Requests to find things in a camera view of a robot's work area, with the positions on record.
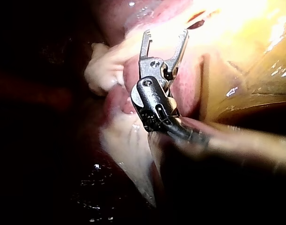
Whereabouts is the right arm instrument jaw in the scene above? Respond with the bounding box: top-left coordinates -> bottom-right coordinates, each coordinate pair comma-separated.
139,30 -> 153,61
162,28 -> 189,74

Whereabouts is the right arm instrument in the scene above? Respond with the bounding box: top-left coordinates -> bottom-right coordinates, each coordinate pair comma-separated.
130,57 -> 211,145

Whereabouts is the gallbladder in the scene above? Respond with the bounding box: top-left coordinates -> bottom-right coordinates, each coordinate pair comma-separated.
187,0 -> 286,126

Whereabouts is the pale fatty tissue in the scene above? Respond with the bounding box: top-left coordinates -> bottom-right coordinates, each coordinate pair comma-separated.
98,112 -> 164,209
83,29 -> 158,97

